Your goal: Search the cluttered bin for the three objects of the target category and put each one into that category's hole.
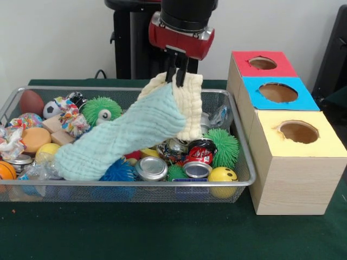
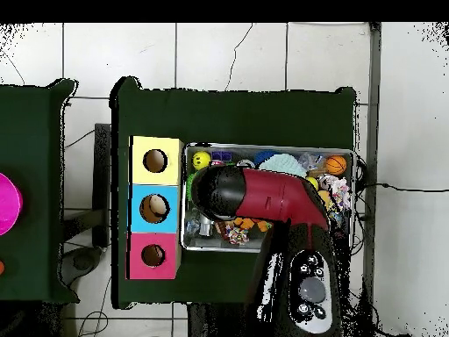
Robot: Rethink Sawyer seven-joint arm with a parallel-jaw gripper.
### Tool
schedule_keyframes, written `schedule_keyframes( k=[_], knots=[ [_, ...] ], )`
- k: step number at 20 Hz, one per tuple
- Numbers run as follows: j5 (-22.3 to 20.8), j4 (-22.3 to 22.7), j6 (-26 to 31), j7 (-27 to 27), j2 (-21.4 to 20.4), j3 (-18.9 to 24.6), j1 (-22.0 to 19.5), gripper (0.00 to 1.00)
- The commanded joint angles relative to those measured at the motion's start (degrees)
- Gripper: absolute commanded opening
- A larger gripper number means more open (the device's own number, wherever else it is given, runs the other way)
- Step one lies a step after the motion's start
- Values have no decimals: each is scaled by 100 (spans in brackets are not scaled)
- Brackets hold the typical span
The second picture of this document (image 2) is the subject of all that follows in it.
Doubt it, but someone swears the dark green side table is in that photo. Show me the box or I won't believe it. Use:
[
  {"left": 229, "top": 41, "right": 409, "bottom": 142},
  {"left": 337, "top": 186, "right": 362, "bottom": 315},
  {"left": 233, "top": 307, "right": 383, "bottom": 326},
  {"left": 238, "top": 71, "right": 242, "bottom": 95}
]
[{"left": 0, "top": 78, "right": 78, "bottom": 305}]

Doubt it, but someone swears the clear shallow mesh bin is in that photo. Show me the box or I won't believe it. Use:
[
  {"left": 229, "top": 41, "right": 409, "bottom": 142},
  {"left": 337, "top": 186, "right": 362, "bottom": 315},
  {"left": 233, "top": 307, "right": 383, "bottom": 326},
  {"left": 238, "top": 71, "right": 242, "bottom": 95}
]
[{"left": 182, "top": 143, "right": 359, "bottom": 257}]

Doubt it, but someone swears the pink round disc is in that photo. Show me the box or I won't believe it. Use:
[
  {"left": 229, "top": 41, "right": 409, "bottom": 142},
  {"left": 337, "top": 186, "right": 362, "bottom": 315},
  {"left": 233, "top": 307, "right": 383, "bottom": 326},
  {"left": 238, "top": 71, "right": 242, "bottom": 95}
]
[{"left": 0, "top": 172, "right": 25, "bottom": 237}]

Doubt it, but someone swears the orange toy building block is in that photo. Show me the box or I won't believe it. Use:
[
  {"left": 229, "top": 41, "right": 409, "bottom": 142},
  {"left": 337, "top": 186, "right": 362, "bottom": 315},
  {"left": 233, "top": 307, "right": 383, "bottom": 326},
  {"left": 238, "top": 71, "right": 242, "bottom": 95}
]
[{"left": 231, "top": 217, "right": 272, "bottom": 233}]

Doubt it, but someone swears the small orange basketball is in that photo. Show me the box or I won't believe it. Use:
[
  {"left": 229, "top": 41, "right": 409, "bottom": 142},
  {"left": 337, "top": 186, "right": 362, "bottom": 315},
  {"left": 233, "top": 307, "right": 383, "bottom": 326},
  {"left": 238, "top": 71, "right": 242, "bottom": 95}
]
[{"left": 325, "top": 154, "right": 348, "bottom": 176}]

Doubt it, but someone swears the dark green table cloth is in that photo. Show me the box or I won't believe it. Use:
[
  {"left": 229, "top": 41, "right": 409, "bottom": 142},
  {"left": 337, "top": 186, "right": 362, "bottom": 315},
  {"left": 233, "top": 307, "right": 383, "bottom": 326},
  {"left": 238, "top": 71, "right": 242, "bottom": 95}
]
[{"left": 110, "top": 75, "right": 359, "bottom": 310}]

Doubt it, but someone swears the grey vertical pole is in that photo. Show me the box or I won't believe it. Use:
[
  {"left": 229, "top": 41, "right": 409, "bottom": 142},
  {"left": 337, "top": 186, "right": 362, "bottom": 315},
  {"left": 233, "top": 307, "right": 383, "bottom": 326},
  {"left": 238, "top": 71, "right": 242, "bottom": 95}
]
[{"left": 360, "top": 22, "right": 383, "bottom": 337}]

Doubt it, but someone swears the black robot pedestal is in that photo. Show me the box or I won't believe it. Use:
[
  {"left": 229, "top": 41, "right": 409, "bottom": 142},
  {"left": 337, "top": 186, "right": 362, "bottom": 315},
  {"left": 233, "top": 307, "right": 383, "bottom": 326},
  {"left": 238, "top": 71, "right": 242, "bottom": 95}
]
[{"left": 188, "top": 301, "right": 246, "bottom": 337}]

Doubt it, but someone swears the black stand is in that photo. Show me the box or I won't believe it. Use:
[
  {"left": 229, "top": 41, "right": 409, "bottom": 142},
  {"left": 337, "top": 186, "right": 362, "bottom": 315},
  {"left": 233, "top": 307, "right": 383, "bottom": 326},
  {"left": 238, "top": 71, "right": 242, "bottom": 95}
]
[{"left": 93, "top": 123, "right": 112, "bottom": 248}]

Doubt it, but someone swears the wooden box with three holes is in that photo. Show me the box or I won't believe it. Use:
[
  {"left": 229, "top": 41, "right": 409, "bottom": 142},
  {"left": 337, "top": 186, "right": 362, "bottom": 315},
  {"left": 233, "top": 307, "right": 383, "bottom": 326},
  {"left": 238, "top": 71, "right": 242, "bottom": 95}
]
[{"left": 126, "top": 135, "right": 183, "bottom": 281}]

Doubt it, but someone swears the mint green waffle cloth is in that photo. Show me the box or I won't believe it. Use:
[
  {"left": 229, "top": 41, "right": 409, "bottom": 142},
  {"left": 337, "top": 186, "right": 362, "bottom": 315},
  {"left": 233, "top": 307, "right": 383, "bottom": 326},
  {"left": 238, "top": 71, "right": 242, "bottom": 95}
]
[{"left": 258, "top": 153, "right": 308, "bottom": 176}]

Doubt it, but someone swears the yellow smiley ball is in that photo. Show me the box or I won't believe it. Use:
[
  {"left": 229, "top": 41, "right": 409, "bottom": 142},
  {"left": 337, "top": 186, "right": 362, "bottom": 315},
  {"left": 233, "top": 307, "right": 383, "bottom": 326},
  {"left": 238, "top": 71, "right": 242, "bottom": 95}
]
[{"left": 192, "top": 150, "right": 211, "bottom": 169}]

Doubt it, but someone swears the black cable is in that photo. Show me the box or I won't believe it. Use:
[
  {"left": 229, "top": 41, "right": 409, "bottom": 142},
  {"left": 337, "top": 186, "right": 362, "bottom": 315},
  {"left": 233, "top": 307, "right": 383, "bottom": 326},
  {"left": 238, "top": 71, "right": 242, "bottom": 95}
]
[{"left": 364, "top": 181, "right": 449, "bottom": 194}]

